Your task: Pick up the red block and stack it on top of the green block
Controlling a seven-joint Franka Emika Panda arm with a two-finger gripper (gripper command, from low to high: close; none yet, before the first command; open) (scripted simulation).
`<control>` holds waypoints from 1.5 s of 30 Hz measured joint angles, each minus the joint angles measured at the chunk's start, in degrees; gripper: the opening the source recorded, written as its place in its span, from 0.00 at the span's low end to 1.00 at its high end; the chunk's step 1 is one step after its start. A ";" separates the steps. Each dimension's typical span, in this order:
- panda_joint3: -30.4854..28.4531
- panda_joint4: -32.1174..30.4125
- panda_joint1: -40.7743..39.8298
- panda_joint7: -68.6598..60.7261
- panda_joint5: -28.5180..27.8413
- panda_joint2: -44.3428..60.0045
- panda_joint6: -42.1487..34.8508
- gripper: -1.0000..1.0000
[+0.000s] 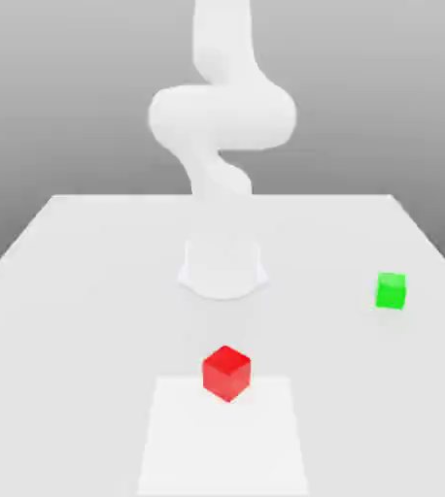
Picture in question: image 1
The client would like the small red cube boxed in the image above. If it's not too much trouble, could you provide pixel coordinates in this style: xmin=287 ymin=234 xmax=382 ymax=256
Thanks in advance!
xmin=201 ymin=345 xmax=253 ymax=404

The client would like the small green cube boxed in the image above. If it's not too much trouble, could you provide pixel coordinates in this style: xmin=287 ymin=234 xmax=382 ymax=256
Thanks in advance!
xmin=374 ymin=272 xmax=407 ymax=311

